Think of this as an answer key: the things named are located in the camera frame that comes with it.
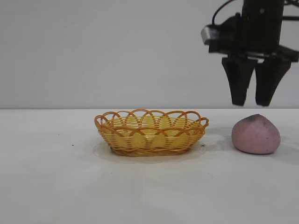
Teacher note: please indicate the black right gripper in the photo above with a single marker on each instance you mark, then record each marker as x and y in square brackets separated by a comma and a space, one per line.
[261, 23]

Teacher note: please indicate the pink peach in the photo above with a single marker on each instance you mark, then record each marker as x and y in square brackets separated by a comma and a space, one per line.
[255, 135]

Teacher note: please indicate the yellow woven wicker basket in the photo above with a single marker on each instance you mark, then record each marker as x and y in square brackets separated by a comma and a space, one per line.
[149, 137]

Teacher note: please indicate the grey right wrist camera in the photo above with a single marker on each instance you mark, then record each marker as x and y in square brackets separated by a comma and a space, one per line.
[210, 35]

